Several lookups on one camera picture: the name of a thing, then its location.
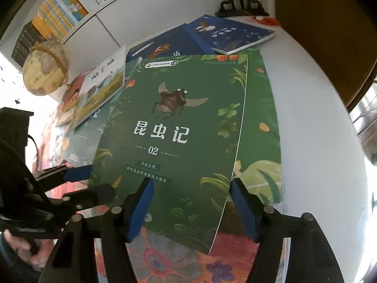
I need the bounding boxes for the person's left hand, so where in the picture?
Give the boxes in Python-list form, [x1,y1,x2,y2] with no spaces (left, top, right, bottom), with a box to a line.
[3,230,56,272]

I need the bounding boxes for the dark blue book with bird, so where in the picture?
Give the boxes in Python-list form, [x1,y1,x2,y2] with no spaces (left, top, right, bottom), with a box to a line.
[183,14,276,55]

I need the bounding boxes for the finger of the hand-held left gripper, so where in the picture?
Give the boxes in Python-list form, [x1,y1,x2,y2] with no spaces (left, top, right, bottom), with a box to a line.
[32,164,94,184]
[63,183,116,210]

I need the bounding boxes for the floral mat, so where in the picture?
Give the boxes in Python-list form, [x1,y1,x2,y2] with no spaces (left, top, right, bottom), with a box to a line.
[38,106,287,283]

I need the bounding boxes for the antique style globe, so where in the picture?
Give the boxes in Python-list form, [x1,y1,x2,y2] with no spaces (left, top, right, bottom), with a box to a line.
[23,41,71,96]

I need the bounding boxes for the white bookshelf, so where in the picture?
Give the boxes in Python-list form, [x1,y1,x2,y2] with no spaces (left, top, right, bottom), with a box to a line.
[0,0,266,74]

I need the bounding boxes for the white book with rabbits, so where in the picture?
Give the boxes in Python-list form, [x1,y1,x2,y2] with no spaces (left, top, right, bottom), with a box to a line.
[72,46,127,130]

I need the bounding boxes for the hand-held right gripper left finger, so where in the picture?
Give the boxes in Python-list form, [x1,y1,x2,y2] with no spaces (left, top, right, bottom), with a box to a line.
[41,178,155,283]

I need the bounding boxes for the wooden cabinet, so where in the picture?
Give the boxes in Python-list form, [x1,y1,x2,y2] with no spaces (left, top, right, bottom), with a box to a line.
[274,0,377,115]

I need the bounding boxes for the green book with beetle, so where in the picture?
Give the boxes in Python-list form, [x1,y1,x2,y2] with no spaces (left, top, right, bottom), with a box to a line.
[88,54,249,255]

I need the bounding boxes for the red book with robed man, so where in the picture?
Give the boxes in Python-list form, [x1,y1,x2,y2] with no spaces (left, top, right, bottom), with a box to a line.
[56,74,98,127]

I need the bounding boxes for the person's left forearm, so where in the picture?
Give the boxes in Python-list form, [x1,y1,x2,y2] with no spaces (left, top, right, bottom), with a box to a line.
[0,236,33,283]

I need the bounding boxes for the row of black and yellow books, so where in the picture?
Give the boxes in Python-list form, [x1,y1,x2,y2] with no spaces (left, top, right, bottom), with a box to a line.
[11,0,89,65]

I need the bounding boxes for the green book with yellow insect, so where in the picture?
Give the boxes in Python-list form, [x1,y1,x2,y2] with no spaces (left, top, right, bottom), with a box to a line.
[216,50,287,236]

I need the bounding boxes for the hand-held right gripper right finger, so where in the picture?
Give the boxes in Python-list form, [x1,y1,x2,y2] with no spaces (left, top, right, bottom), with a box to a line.
[230,178,345,283]

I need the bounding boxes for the thick dark blue book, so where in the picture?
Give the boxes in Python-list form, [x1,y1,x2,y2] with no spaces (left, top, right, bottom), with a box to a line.
[126,24,218,65]

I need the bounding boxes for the red tassel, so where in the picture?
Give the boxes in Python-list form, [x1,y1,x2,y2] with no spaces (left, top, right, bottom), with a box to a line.
[246,15,276,27]

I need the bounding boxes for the black wall decals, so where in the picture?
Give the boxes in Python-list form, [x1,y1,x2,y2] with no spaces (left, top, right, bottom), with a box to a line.
[0,65,22,105]

